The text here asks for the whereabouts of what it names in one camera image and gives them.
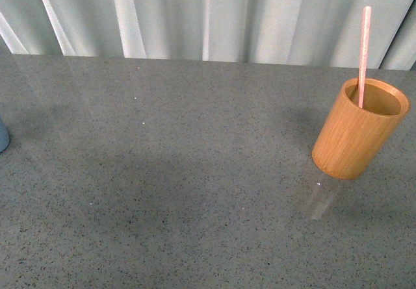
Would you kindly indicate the blue plastic cup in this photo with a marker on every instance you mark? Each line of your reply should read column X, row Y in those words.
column 4, row 136

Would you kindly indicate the white pleated curtain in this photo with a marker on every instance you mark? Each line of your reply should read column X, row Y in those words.
column 298, row 32

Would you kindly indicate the round bamboo chopstick holder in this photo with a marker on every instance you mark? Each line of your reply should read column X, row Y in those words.
column 352, row 136

